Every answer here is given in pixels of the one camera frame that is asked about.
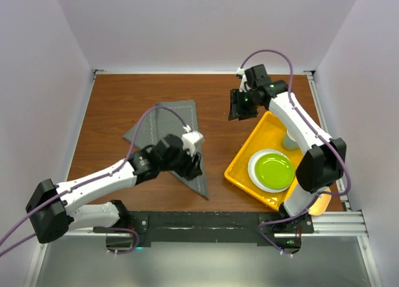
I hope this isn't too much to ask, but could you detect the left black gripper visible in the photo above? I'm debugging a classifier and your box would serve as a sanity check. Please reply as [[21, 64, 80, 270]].
[[160, 144, 201, 180]]

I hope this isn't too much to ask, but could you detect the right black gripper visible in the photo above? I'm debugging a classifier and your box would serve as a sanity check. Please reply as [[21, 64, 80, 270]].
[[228, 88, 262, 121]]

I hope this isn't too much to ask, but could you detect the grey cloth napkin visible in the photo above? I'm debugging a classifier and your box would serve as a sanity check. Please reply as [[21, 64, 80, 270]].
[[123, 100, 209, 199]]

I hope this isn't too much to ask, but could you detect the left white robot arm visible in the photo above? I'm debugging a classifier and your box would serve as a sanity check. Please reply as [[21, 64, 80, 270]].
[[26, 131, 204, 243]]

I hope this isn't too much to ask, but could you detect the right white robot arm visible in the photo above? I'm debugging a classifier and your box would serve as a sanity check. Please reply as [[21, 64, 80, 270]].
[[224, 79, 352, 233]]

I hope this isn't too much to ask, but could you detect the white cup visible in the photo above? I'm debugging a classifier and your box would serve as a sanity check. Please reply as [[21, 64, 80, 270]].
[[282, 130, 299, 150]]

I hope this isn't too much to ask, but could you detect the yellow plastic tray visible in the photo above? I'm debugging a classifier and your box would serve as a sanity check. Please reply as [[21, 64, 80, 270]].
[[224, 112, 303, 211]]

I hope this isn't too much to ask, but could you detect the white plate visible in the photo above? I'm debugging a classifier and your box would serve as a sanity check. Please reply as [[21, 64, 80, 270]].
[[248, 149, 296, 193]]

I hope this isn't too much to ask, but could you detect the green plate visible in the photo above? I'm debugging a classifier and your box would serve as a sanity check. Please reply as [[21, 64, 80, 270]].
[[254, 153, 295, 190]]

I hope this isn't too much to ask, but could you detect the orange square plate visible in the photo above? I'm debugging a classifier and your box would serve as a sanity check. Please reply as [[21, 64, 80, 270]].
[[308, 193, 332, 216]]

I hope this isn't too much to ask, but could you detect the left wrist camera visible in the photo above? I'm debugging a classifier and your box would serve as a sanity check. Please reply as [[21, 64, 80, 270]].
[[181, 125, 204, 157]]

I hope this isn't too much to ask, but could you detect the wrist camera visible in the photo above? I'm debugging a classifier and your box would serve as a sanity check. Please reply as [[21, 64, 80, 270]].
[[181, 125, 204, 157], [236, 64, 272, 92]]

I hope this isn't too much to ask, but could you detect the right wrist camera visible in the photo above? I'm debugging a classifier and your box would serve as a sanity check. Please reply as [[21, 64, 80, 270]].
[[236, 64, 272, 92]]

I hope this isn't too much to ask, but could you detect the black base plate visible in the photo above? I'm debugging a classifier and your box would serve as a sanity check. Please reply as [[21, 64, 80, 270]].
[[94, 211, 314, 253]]

